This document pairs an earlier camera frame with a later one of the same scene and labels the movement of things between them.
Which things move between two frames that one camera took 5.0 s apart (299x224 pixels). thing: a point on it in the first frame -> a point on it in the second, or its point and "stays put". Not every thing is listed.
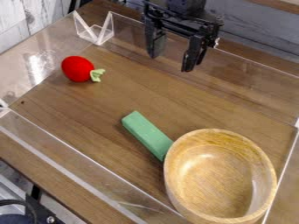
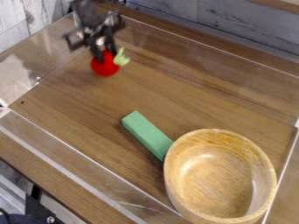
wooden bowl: [219, 176] stays put
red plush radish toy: [79, 69] -> [107, 66]
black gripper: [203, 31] -> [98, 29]
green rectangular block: [153, 137] stays put
